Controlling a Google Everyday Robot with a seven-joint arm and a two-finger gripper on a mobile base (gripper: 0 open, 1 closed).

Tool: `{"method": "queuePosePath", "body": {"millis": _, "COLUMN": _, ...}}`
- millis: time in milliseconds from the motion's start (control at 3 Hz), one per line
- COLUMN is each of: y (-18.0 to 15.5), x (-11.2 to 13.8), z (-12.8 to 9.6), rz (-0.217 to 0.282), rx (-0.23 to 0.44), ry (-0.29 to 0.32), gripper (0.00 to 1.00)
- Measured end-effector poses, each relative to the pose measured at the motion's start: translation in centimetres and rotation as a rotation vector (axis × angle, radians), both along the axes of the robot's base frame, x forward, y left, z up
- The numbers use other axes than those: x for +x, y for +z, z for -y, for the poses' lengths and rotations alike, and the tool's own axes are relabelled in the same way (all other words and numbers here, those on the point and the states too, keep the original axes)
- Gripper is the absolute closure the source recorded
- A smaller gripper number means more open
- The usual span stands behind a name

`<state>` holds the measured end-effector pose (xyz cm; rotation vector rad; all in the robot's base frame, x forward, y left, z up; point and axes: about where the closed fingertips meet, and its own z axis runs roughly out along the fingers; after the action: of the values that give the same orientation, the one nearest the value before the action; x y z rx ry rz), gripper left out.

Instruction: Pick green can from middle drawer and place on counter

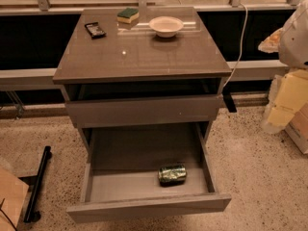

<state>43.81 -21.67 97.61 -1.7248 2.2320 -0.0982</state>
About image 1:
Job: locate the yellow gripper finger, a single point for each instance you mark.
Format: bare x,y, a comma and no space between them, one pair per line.
271,44

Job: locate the green soda can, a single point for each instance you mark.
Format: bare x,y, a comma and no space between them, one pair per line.
172,175

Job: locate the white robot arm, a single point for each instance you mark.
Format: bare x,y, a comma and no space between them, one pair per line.
290,41

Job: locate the closed top drawer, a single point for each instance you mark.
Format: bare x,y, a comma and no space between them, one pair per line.
142,111

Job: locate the grey drawer cabinet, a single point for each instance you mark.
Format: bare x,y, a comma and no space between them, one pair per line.
132,62

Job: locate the open middle drawer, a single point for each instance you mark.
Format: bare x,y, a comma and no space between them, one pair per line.
121,176

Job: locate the cardboard box right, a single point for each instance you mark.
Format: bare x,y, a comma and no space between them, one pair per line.
297,129

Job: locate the white bowl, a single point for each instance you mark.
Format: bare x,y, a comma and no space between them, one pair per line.
166,26

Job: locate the green yellow sponge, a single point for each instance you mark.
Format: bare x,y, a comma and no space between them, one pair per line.
128,15

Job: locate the black snack packet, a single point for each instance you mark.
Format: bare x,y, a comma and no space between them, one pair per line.
95,30

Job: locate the black metal bar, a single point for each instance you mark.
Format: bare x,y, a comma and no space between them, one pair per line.
32,215

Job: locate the brown board left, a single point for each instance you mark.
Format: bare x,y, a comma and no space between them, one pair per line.
13,192

